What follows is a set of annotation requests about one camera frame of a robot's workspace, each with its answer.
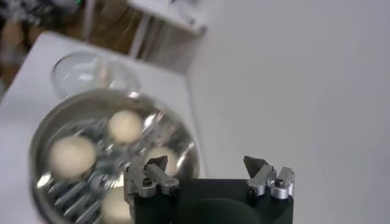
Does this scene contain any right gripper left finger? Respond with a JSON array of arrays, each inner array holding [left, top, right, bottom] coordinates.
[[124, 155, 180, 201]]

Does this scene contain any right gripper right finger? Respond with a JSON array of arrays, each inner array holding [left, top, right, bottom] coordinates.
[[243, 155, 296, 200]]

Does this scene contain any white steamed baozi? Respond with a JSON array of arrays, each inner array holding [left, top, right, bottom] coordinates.
[[48, 135, 98, 180], [145, 145, 180, 177], [100, 185, 135, 224], [107, 109, 144, 145]]

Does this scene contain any glass pot lid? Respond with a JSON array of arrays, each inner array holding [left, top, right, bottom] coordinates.
[[50, 50, 143, 101]]

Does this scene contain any perforated steel steamer basket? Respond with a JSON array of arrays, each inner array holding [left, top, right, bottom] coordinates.
[[29, 88, 200, 224]]

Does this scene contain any white side desk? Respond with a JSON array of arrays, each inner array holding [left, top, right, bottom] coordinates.
[[82, 0, 210, 74]]

